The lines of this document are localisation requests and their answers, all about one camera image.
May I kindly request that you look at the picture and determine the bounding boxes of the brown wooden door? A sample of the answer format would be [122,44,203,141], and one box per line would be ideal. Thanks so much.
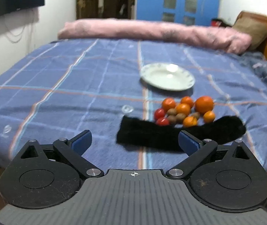
[76,0,100,20]

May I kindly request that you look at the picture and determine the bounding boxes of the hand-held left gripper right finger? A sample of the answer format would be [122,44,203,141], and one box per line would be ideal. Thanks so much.
[166,130,256,179]

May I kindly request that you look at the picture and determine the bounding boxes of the dark orange mandarin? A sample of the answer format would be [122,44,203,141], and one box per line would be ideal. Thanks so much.
[162,98,176,111]

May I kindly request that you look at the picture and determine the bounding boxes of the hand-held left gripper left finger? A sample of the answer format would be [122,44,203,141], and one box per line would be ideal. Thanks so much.
[14,130,104,178]

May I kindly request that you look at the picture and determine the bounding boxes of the red and black bag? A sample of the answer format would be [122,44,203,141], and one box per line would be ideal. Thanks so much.
[211,17,233,28]

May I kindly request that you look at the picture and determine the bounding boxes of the white floral-rim plate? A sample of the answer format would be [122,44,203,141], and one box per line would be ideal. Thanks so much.
[140,63,195,91]

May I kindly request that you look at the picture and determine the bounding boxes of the grey-blue blanket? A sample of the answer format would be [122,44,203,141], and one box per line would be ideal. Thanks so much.
[240,52,267,97]

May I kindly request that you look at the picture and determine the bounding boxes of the blue plaid bed sheet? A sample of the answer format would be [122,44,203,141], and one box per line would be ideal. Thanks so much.
[0,38,267,186]

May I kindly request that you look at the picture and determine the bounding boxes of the black fuzzy cloth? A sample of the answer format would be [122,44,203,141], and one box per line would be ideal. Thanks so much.
[116,115,246,152]

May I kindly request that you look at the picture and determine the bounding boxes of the pink floral quilt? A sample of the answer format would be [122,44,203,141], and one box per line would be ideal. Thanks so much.
[58,19,252,53]

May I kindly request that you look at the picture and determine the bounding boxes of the white hanging cables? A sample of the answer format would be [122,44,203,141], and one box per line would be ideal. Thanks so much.
[3,10,39,44]

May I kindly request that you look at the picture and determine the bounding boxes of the brown pillow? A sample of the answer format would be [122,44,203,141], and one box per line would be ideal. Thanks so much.
[232,16,267,51]

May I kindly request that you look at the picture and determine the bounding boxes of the large orange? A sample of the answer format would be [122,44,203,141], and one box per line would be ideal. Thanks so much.
[195,96,215,114]

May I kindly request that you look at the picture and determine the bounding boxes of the blue wardrobe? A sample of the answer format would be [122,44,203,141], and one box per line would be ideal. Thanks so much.
[136,0,222,26]

